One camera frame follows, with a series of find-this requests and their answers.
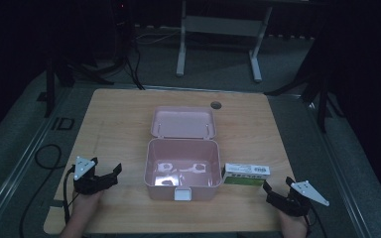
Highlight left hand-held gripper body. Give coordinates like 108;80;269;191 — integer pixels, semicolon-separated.
72;156;119;196

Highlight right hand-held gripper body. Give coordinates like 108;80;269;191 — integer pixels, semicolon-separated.
266;179;330;218

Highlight white and green medicine box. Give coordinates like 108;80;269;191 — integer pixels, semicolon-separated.
221;162;272;187

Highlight pink plastic storage box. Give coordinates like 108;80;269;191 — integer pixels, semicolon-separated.
143;105;223;202

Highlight person's left hand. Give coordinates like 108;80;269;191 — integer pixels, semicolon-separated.
70;190;104;222

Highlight person's right hand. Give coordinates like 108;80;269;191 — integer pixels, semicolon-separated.
279;210;310;238

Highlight black metal stand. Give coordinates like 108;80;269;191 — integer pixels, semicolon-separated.
43;56;115;119

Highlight black tripod stand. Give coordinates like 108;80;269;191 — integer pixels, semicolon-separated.
263;33;345;134

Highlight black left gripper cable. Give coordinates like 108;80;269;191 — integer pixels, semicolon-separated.
62;165;79;226

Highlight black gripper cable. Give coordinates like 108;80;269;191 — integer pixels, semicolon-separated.
62;165;79;226
305;202;329;238

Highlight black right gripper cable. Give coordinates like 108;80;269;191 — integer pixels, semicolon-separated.
305;202;329;238

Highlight black floor cable loop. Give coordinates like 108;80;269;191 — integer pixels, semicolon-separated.
19;144;64;238

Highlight black cables on floor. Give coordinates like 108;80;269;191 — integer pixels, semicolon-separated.
124;43;146;91

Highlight white cable on floor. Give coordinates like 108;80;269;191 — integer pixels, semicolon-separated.
134;30;182;46

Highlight white metal desk frame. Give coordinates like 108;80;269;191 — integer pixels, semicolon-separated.
176;0;274;83

